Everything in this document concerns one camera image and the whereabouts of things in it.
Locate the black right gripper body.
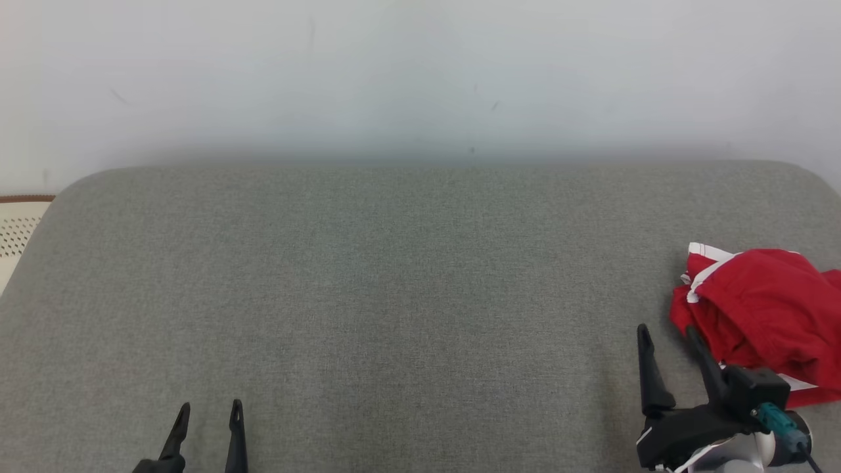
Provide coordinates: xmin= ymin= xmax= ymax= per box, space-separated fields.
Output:
xmin=635 ymin=402 xmax=766 ymax=471

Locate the grey fabric sofa cushion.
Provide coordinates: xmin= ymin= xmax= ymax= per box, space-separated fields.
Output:
xmin=0 ymin=160 xmax=841 ymax=473

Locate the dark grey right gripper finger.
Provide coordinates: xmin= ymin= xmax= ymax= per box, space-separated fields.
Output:
xmin=685 ymin=325 xmax=731 ymax=409
xmin=635 ymin=323 xmax=677 ymax=417

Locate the teal cable connector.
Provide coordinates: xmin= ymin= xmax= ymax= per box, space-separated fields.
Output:
xmin=751 ymin=402 xmax=813 ymax=455

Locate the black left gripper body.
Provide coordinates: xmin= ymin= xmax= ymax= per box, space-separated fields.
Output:
xmin=131 ymin=455 xmax=187 ymax=473

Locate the red and white jersey shirt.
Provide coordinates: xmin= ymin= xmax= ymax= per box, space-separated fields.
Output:
xmin=679 ymin=242 xmax=841 ymax=409

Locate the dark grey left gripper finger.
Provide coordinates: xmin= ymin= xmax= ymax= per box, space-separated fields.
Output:
xmin=158 ymin=402 xmax=192 ymax=462
xmin=225 ymin=399 xmax=249 ymax=473

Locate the cream perforated laundry basket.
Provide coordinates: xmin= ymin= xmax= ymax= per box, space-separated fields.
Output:
xmin=0 ymin=194 xmax=57 ymax=296

